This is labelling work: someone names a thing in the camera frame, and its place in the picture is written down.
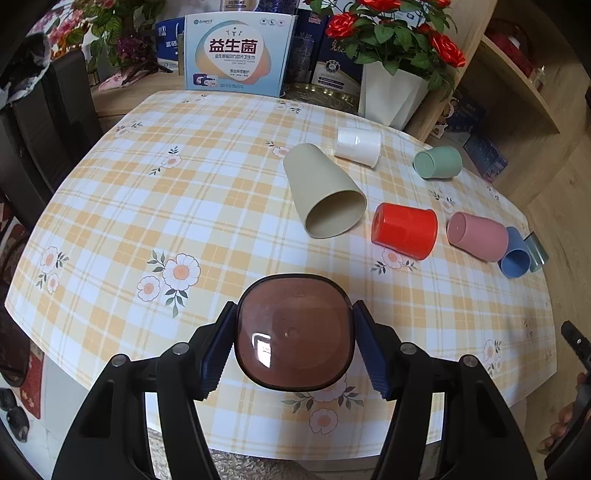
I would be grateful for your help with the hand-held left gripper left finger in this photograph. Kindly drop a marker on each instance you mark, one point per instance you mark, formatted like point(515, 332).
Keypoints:
point(220, 351)

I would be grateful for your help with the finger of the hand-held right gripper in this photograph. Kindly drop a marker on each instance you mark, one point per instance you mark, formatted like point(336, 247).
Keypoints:
point(577, 345)

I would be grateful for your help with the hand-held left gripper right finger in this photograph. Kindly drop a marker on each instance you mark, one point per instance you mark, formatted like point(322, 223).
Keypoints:
point(369, 353)

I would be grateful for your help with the brown translucent cup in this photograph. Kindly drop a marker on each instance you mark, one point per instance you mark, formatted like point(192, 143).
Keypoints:
point(295, 332)

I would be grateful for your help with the grey-teal cup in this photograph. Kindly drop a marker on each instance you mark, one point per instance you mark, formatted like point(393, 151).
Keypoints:
point(536, 254)

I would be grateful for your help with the blue cup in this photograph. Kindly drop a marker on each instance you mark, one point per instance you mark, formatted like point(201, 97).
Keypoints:
point(515, 258)

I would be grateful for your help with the red cup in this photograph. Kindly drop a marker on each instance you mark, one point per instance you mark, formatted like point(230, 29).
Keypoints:
point(406, 230)

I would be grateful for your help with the pink cup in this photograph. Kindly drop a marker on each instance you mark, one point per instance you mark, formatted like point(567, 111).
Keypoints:
point(478, 235)

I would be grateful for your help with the beige cup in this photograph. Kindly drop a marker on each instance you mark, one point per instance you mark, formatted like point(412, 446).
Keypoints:
point(318, 184)

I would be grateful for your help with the green cup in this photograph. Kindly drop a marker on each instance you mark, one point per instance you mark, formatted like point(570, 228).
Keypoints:
point(438, 161)

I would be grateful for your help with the white cup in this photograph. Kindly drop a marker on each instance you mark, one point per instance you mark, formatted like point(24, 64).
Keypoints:
point(358, 145)

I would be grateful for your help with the person's right hand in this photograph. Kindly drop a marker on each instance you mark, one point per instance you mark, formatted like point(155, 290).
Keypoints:
point(564, 417)

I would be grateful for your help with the checked floral tablecloth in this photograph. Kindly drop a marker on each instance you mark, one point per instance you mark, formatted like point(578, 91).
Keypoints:
point(184, 207)

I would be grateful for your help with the red patterned rug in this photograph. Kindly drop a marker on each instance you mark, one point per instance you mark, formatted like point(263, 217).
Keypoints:
point(32, 374)

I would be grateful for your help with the dark slippers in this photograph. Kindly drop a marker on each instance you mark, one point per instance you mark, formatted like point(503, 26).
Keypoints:
point(14, 410)

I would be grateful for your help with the blue boxes in shelf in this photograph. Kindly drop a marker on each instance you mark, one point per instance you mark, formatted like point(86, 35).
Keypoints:
point(480, 143)

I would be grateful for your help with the white vase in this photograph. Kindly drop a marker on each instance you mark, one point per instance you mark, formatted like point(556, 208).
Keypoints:
point(392, 94)

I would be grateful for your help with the gold tray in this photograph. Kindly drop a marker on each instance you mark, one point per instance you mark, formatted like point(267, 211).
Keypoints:
point(318, 94)

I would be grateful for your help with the wooden shelf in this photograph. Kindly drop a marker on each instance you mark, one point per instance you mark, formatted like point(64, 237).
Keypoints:
point(521, 83)

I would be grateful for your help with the dark blue box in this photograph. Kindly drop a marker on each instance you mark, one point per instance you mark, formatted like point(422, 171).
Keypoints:
point(334, 69)

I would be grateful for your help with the dark chair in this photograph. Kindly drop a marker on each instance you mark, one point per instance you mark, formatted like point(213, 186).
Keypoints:
point(46, 124)

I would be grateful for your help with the pink floral cloth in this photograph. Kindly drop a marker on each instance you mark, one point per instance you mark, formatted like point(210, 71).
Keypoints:
point(121, 79)

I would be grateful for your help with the large light blue product box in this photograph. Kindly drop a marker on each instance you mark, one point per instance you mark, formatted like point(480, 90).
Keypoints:
point(240, 50)

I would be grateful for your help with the red container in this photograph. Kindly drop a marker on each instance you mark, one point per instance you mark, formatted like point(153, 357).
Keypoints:
point(508, 44)

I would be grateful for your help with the blue gift bag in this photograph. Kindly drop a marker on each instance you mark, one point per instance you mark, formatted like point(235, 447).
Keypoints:
point(168, 44)

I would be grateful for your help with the red rose bouquet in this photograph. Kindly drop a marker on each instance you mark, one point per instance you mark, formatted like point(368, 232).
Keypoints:
point(392, 27)

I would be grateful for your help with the green potted plant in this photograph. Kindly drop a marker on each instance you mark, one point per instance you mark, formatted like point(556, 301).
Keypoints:
point(124, 32)

